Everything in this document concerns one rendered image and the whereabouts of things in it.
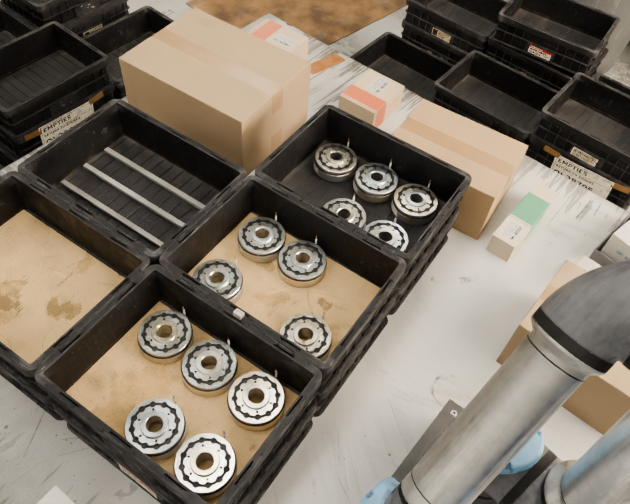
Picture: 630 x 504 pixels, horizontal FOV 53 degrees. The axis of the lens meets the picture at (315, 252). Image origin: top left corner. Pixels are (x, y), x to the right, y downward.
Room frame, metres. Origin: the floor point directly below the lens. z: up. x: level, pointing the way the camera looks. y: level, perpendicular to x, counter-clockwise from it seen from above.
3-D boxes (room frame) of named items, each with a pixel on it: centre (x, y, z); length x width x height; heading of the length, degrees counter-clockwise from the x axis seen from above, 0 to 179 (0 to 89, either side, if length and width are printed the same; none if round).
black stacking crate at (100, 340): (0.47, 0.20, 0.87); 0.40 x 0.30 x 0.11; 61
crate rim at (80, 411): (0.47, 0.20, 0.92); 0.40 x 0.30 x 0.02; 61
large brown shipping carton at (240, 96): (1.37, 0.31, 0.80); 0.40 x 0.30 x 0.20; 62
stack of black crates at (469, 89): (1.95, -0.61, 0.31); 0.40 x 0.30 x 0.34; 55
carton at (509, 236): (1.09, -0.52, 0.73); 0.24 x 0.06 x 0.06; 146
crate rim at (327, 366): (0.73, 0.06, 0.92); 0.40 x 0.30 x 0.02; 61
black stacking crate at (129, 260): (0.66, 0.55, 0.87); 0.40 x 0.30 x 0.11; 61
